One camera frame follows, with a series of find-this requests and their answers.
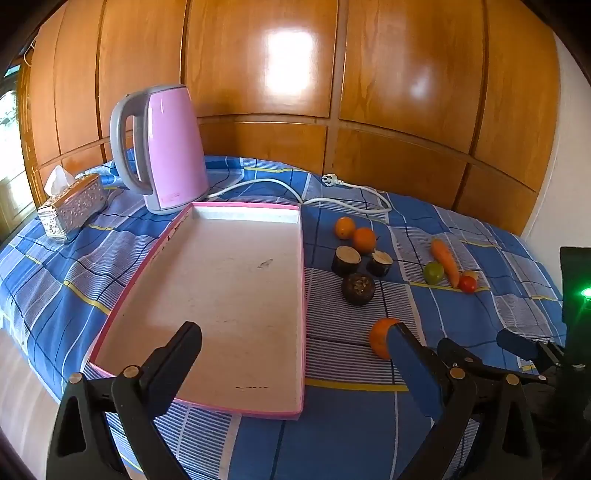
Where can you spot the orange with stem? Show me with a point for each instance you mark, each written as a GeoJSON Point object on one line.
{"type": "Point", "coordinates": [364, 240]}

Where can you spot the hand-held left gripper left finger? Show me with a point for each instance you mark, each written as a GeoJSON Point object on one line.
{"type": "Point", "coordinates": [178, 355]}

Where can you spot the window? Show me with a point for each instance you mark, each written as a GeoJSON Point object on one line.
{"type": "Point", "coordinates": [9, 120]}

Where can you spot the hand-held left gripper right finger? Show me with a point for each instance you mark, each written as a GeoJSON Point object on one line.
{"type": "Point", "coordinates": [411, 369]}

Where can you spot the blue checked blanket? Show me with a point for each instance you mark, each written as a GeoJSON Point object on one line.
{"type": "Point", "coordinates": [346, 438]}

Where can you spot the carrot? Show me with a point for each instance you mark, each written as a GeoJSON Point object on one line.
{"type": "Point", "coordinates": [445, 258]}

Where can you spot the small dark cut fruit half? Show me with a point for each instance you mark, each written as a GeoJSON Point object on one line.
{"type": "Point", "coordinates": [379, 264]}

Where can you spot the silver tissue box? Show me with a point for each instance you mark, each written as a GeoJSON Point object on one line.
{"type": "Point", "coordinates": [76, 207]}

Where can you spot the red tomato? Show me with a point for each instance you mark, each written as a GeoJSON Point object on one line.
{"type": "Point", "coordinates": [467, 285]}

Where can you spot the pink shallow tray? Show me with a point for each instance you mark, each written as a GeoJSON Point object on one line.
{"type": "Point", "coordinates": [221, 286]}

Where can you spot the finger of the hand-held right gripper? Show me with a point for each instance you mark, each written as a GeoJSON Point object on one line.
{"type": "Point", "coordinates": [519, 346]}
{"type": "Point", "coordinates": [457, 353]}

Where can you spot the white tissue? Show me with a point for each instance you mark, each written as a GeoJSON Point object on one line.
{"type": "Point", "coordinates": [59, 180]}

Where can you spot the dark round fruit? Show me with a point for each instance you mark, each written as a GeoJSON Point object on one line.
{"type": "Point", "coordinates": [358, 289]}

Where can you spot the large dark cut fruit half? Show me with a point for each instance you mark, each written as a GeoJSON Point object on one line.
{"type": "Point", "coordinates": [345, 261]}

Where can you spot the small orange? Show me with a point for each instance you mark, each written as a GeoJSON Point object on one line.
{"type": "Point", "coordinates": [345, 227]}

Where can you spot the pink electric kettle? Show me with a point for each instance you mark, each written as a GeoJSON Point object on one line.
{"type": "Point", "coordinates": [173, 147]}

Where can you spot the small green fruit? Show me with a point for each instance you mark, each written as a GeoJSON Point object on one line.
{"type": "Point", "coordinates": [433, 273]}

